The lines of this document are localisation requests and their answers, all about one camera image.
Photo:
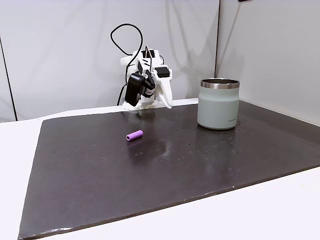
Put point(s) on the pale green steel cup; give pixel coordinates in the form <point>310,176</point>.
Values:
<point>217,105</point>

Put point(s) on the dark wall fixture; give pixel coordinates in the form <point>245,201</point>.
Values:
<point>243,0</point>

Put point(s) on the black table mat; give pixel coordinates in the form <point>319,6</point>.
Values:
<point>160,175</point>

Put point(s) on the black oval camera box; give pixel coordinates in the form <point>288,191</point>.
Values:
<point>133,88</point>

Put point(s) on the purple pen grip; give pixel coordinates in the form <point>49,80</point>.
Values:
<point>134,136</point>

